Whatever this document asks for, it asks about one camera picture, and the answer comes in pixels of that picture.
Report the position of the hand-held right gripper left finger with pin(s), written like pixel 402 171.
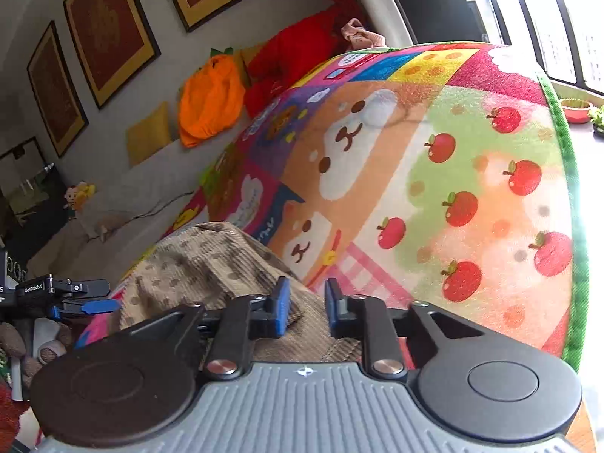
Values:
pixel 283 306

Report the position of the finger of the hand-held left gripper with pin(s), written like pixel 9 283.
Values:
pixel 96 306
pixel 80 288

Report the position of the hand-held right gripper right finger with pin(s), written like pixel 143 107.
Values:
pixel 331 309

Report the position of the brown knitted plush toy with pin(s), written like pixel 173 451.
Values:
pixel 14 347

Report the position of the small white toy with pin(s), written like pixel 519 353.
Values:
pixel 107 229

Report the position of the black television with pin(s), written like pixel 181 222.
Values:
pixel 33 217

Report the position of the small cartoon doll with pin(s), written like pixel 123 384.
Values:
pixel 78 198

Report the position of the beige sofa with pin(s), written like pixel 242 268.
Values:
pixel 118 188

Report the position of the colourful printed animal blanket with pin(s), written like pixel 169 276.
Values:
pixel 424 174

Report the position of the yellow cushion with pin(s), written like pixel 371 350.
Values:
pixel 151 134
pixel 250 63

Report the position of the orange carrot plush pillow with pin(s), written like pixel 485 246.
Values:
pixel 210 104

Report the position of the red plush toy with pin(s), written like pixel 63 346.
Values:
pixel 292 56

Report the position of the pink plush toy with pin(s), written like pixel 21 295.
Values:
pixel 361 35

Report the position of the beige curtain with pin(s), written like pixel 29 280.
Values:
pixel 377 0

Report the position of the red plant pot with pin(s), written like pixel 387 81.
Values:
pixel 576 109

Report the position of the small green potted plant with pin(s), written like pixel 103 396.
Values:
pixel 597 120

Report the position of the dark window frame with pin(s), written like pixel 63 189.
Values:
pixel 533 23

